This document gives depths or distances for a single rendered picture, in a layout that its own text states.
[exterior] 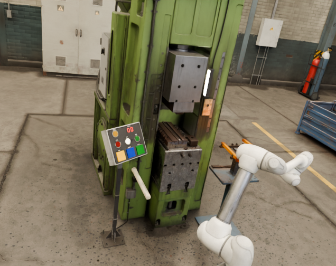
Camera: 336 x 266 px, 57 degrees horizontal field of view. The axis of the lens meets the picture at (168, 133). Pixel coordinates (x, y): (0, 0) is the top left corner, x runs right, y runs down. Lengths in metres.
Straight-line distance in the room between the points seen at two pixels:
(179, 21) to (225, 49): 0.52
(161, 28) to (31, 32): 6.18
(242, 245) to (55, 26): 6.66
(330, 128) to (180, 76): 4.10
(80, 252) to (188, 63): 1.91
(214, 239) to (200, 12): 1.77
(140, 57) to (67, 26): 5.28
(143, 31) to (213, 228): 1.56
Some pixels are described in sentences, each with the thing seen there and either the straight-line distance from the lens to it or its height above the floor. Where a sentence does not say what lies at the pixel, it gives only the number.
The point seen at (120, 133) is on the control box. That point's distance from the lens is 2.44.
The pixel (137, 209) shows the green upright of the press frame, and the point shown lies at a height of 0.13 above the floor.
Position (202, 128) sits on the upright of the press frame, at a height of 1.04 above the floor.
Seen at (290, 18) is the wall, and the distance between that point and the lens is 10.24.
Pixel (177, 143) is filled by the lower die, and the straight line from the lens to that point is 2.84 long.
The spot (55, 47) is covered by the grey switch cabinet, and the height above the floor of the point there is 0.70.
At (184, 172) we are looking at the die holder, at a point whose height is 0.67.
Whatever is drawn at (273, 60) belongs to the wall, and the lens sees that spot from 10.24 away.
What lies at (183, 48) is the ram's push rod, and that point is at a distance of 2.75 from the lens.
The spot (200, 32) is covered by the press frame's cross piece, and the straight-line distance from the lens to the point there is 2.75.
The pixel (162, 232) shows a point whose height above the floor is 0.00.
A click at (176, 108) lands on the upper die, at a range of 2.68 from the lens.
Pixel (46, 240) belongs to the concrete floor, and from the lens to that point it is 3.18.
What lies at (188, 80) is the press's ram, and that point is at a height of 1.56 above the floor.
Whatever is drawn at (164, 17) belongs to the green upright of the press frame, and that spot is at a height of 2.02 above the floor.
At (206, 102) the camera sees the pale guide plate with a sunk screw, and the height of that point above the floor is 1.32.
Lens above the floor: 2.20
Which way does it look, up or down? 24 degrees down
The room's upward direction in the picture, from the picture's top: 9 degrees clockwise
